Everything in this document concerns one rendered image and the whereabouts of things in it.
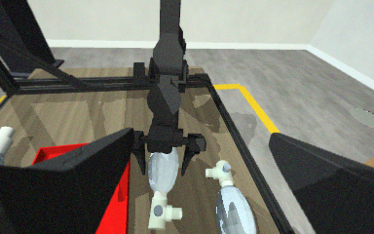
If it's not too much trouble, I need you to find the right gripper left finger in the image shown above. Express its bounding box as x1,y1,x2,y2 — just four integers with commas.
0,128,134,234

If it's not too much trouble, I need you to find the red tray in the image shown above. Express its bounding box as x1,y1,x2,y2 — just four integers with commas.
32,143,131,234

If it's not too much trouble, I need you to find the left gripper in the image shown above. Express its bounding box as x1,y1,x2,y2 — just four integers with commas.
131,111,206,176

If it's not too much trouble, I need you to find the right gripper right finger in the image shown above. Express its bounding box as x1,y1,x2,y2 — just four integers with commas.
269,133,374,234

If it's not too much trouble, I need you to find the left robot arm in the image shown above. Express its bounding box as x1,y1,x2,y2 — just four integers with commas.
147,0,189,154

